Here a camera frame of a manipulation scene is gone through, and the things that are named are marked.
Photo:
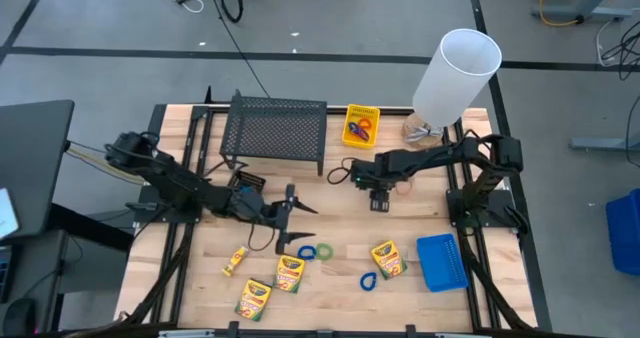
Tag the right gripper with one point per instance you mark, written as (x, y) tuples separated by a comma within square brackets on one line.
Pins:
[(375, 173)]

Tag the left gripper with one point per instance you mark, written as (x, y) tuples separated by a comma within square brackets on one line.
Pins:
[(260, 208)]

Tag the green coil wristband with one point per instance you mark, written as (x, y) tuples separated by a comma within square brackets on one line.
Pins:
[(318, 251)]

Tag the purple coil wristband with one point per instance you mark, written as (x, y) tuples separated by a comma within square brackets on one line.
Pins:
[(362, 135)]

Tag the Crayola crayon box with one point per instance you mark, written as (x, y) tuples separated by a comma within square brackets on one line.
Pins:
[(252, 299), (387, 259), (289, 273)]

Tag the black plastic basket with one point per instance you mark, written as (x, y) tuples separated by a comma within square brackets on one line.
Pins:
[(247, 179)]

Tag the blue plastic basket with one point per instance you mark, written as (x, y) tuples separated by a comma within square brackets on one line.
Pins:
[(442, 263)]

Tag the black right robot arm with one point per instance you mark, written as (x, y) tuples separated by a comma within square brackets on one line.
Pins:
[(435, 155)]

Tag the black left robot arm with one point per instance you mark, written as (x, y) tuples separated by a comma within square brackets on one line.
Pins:
[(175, 180)]

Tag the black mesh desk riser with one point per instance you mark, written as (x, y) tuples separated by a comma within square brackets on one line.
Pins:
[(272, 128)]

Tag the dark grey desk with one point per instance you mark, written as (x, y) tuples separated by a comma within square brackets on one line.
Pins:
[(35, 153)]

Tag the yellow plastic basket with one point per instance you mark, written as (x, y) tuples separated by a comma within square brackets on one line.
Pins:
[(350, 142)]

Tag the small yellow crayon pack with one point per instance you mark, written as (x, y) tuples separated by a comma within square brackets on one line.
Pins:
[(235, 260)]

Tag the white shade table lamp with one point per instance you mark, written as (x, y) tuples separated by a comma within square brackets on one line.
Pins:
[(455, 78)]

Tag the grey metal floor foot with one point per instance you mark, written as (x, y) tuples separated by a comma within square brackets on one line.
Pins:
[(600, 144)]

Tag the blue plastic bin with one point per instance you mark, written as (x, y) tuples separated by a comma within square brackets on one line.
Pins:
[(625, 233)]

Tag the black computer mouse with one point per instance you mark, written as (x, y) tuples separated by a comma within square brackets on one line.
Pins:
[(19, 317)]

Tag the black aluminium rig frame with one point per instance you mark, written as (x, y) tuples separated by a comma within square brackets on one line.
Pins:
[(280, 334)]

